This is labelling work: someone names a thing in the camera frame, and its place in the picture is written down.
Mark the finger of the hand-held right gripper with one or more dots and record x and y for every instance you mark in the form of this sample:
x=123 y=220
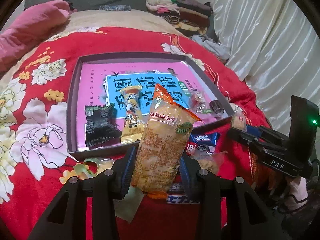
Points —
x=267 y=132
x=240 y=136

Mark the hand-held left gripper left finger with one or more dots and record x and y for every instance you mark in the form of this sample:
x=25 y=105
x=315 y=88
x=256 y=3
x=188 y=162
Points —
x=127 y=172

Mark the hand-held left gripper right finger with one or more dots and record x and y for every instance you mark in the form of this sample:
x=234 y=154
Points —
x=186 y=172

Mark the clear floss cake packet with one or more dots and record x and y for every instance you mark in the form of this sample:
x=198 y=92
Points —
x=210 y=162

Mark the blue and white chocolate bar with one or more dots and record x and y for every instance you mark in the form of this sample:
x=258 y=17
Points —
x=178 y=197

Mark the pale green pastry packet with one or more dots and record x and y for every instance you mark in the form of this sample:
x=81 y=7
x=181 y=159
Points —
x=100 y=165

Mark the blue cookie packet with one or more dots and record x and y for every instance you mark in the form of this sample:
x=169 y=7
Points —
x=203 y=142

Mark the dark brown candy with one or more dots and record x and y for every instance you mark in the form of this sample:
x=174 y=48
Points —
x=216 y=107

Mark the tall orange snack packet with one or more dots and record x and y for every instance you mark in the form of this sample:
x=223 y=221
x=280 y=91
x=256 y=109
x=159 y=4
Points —
x=162 y=140

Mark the yellow cow print snack packet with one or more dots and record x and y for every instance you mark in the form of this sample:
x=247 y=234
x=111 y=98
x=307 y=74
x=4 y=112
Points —
x=131 y=120

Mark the black and green snack packet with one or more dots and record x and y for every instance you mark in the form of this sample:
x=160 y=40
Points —
x=100 y=127

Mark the clear red candy packet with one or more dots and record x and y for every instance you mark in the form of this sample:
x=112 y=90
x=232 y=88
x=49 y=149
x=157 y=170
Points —
x=197 y=101

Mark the dark shallow cardboard box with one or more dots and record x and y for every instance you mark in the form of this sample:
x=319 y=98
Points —
x=72 y=105

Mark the light blue cloth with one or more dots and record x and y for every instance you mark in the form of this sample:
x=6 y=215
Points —
x=212 y=45

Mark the pink and blue book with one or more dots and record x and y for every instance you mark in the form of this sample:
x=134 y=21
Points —
x=95 y=80

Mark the white satin curtain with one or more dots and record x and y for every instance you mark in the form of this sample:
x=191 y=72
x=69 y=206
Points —
x=262 y=30

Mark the red floral blanket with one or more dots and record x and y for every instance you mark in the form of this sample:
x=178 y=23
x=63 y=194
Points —
x=150 y=40

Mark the pile of folded clothes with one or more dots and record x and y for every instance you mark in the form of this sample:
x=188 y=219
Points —
x=180 y=7

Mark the beige bed sheet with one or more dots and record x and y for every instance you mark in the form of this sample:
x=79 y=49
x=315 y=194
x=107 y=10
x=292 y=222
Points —
x=120 y=17

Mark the dark patterned cloth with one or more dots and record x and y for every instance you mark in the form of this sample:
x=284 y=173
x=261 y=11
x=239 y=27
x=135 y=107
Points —
x=115 y=7

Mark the pink pillow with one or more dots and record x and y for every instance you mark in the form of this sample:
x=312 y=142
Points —
x=32 y=25

